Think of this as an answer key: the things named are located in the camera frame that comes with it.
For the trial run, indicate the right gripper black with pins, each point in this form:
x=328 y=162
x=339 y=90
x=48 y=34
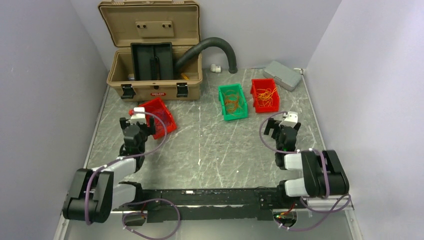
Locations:
x=274 y=124

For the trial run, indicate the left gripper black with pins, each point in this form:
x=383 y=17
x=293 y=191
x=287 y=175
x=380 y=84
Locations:
x=149 y=129

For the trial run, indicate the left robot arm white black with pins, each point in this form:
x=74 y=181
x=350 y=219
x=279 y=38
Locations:
x=95 y=192

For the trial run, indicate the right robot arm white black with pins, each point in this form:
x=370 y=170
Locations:
x=321 y=172

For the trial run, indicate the red plastic bin left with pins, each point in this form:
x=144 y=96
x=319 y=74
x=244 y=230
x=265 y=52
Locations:
x=158 y=108

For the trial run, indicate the red plastic bin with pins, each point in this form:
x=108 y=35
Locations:
x=158 y=108
x=265 y=95

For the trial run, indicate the red plastic bin right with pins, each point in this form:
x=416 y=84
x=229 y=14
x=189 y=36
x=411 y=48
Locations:
x=265 y=95

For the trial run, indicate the grey plastic case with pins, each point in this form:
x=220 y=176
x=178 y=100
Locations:
x=282 y=75

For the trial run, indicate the green plastic bin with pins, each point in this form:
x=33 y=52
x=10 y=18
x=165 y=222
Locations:
x=233 y=102

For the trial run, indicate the black toolbox tray insert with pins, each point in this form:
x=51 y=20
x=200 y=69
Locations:
x=152 y=61

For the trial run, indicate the white pipe fitting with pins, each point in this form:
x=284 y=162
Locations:
x=215 y=68

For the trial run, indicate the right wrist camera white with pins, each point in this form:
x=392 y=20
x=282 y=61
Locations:
x=289 y=119

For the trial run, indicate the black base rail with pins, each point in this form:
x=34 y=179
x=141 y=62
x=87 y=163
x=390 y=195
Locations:
x=258 y=203

